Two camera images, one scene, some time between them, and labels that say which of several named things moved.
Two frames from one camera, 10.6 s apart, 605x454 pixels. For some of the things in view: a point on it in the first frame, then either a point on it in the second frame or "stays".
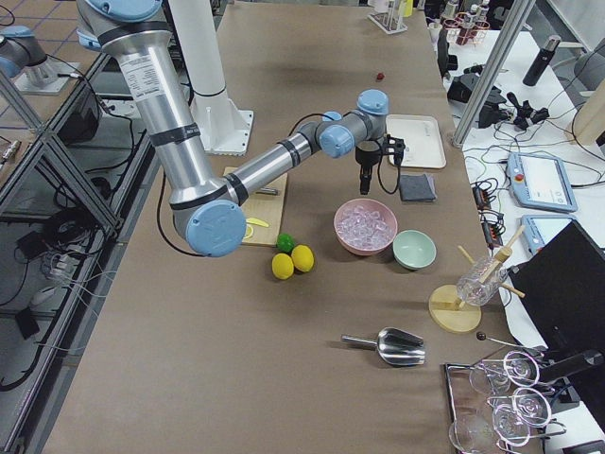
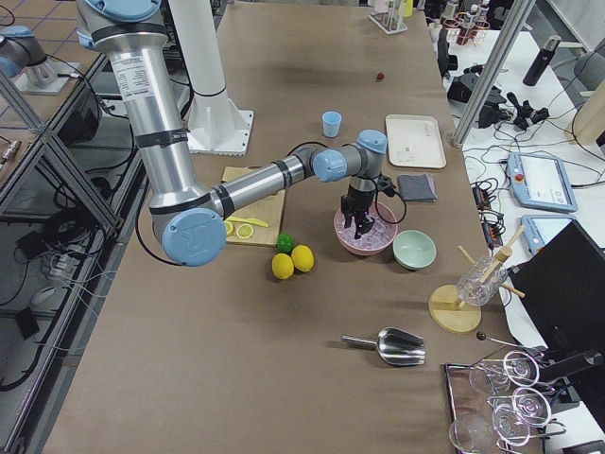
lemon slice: [249, 233] stays
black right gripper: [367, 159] to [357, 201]
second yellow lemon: [283, 266] stays
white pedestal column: [223, 128] stays
